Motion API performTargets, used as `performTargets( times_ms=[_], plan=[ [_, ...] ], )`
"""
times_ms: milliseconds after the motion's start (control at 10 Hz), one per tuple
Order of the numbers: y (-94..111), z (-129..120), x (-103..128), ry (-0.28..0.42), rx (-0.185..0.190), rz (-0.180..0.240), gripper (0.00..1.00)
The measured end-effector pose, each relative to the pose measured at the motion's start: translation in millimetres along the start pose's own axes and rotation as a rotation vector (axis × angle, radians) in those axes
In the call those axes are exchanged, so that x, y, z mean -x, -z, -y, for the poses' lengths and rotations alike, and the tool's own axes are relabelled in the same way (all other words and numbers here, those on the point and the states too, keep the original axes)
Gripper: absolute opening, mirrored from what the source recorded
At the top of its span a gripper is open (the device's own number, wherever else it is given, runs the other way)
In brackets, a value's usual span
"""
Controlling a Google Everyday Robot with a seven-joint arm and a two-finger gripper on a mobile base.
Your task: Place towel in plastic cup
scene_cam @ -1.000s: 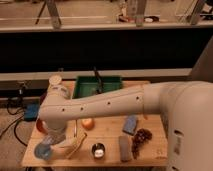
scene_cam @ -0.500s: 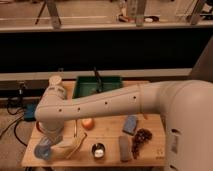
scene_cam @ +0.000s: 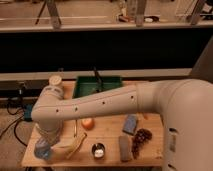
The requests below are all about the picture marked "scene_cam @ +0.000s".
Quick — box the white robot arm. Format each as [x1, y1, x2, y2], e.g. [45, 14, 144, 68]
[32, 79, 213, 171]

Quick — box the white lidded cup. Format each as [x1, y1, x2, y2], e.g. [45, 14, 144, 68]
[49, 75, 62, 87]

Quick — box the small metal cup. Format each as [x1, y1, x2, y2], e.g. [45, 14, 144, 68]
[92, 143, 105, 159]

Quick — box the blue plastic cup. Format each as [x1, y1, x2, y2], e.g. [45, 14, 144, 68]
[34, 138, 51, 160]

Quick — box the green plastic tray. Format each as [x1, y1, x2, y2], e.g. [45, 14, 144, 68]
[73, 76, 123, 98]

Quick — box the orange fruit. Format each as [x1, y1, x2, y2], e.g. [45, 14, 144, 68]
[81, 118, 94, 130]

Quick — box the blue sponge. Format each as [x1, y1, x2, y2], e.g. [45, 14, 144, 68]
[122, 115, 138, 135]

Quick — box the grey rectangular block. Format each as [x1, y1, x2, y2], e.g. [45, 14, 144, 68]
[118, 136, 131, 162]

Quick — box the dark grape bunch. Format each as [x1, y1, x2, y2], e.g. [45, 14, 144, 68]
[131, 128, 152, 159]

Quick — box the blue box on floor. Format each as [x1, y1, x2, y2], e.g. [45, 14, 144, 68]
[24, 104, 33, 122]

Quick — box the black cable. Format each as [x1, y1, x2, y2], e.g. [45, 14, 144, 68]
[0, 95, 28, 147]

